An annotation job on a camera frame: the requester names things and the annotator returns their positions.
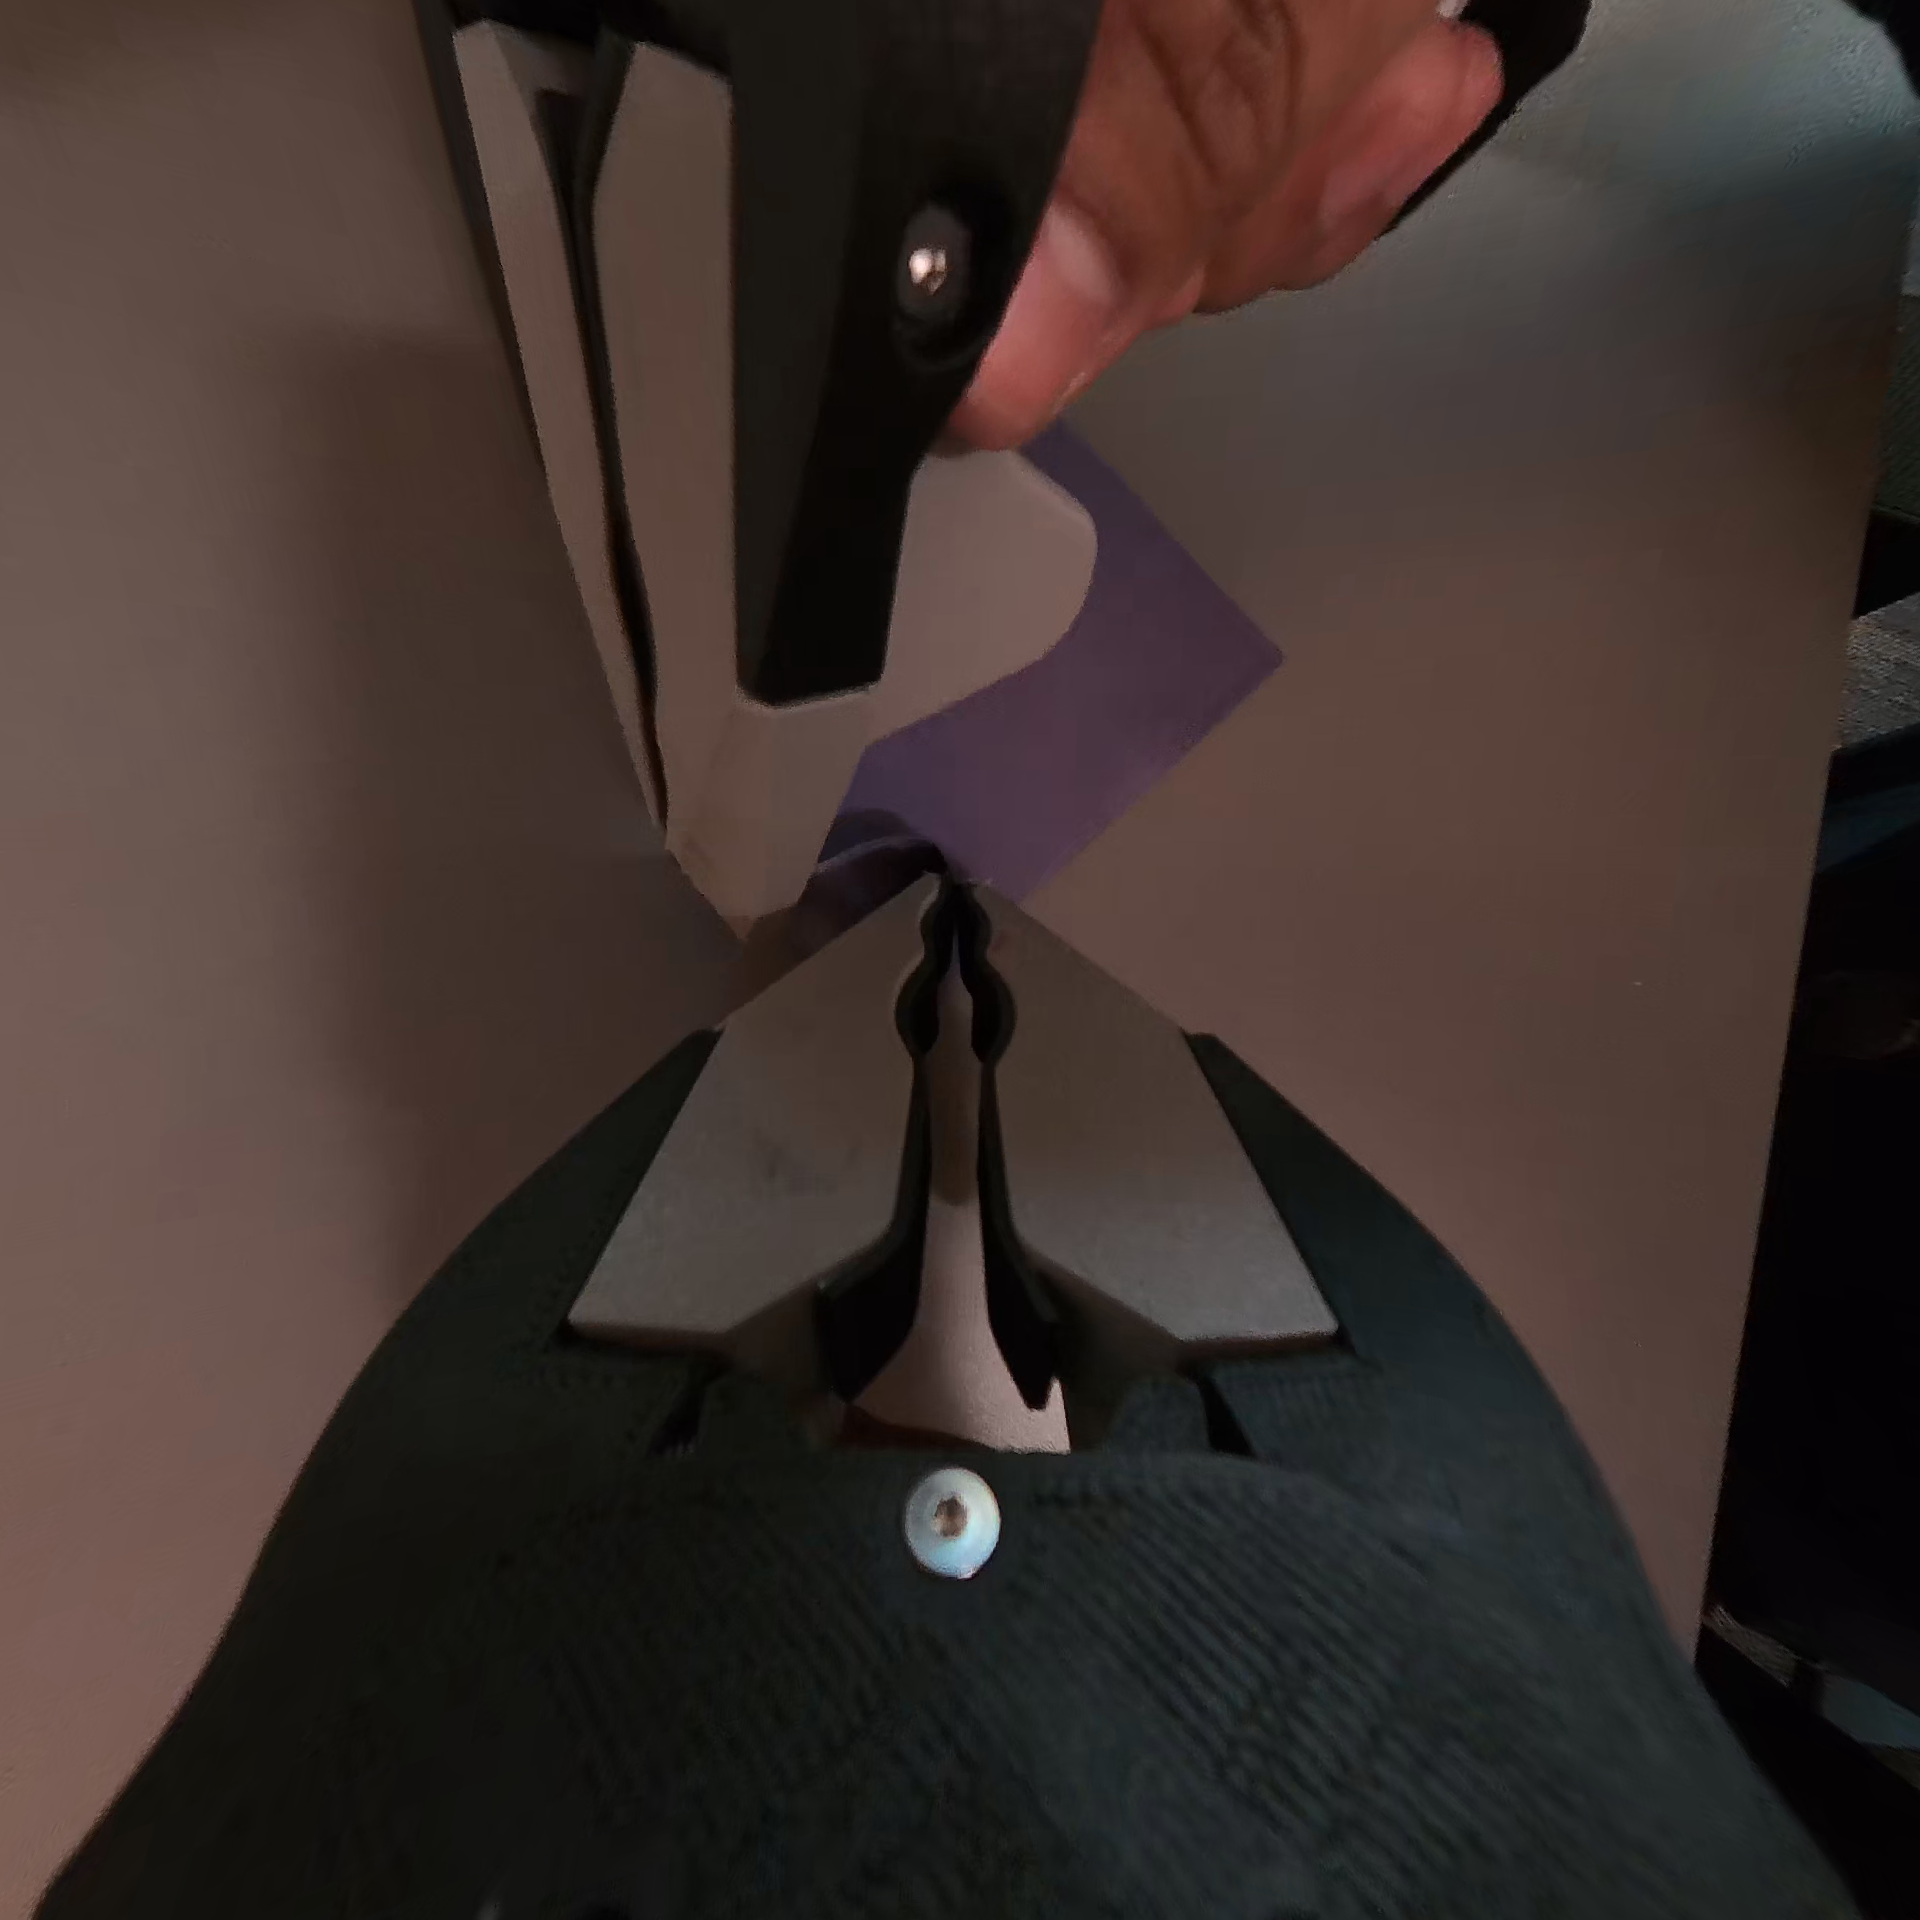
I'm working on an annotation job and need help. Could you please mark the person's right hand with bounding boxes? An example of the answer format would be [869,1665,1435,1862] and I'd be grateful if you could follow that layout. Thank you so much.
[957,0,1510,453]

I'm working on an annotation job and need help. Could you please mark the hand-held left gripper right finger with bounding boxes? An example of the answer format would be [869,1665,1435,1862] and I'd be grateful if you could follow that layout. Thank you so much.
[957,877,1345,1411]

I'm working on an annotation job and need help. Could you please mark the purple paper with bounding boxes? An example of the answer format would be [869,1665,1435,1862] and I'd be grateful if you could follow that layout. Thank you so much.
[742,417,1291,1001]

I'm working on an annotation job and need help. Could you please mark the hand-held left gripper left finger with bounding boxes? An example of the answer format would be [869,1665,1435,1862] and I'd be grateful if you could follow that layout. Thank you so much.
[570,877,962,1416]

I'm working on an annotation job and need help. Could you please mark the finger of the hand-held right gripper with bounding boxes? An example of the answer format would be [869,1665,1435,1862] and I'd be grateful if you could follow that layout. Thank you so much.
[446,23,673,871]
[588,43,1109,923]

